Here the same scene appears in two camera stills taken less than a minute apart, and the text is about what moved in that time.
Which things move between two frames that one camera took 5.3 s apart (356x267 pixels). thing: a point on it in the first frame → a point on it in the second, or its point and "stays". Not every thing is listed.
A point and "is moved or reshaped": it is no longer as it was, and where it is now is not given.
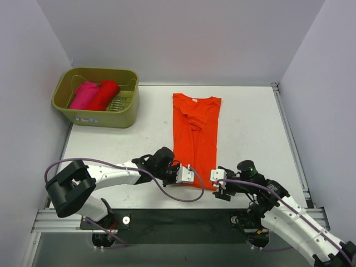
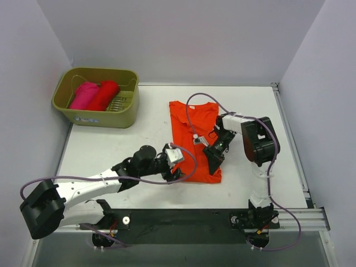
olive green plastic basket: [100, 97] stays
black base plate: [178, 226] stays
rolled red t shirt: [107, 91] stays
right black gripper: [223, 189] → [213, 153]
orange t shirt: [196, 122] is moved or reshaped
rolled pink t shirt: [84, 95] stays
